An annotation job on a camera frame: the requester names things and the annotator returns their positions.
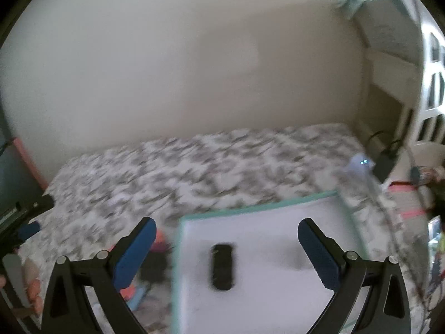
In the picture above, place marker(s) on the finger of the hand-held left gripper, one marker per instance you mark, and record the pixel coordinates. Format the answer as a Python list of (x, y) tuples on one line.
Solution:
[(29, 230), (38, 204)]

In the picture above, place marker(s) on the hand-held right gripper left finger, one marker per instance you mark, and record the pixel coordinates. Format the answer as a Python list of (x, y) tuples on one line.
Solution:
[(135, 255)]

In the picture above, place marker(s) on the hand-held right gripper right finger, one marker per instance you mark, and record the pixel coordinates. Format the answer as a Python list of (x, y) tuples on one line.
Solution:
[(320, 257)]

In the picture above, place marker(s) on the white tray with teal rim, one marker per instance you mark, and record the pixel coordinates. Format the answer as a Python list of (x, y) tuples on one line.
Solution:
[(264, 250)]

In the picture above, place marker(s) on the dark cabinet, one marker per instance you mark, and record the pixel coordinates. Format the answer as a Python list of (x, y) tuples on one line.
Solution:
[(12, 170)]

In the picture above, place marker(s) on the grey nail file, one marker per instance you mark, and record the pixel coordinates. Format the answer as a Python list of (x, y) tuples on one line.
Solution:
[(15, 278)]

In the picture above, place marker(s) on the black toy car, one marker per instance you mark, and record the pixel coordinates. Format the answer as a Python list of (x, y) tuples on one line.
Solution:
[(222, 266)]

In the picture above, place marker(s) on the white device with blue lights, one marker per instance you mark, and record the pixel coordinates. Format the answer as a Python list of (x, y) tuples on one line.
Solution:
[(358, 165)]

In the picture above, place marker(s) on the pink striped box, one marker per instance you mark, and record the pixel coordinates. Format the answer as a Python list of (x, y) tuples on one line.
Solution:
[(406, 200)]

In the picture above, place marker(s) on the black power adapter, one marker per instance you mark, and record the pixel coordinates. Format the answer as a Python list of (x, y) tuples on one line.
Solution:
[(384, 167)]

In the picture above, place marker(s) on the grey floral bed sheet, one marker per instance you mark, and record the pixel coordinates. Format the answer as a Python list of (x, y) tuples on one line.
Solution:
[(208, 167)]

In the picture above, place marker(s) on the white bunk bed frame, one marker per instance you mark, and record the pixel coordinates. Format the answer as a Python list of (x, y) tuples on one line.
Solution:
[(389, 76)]

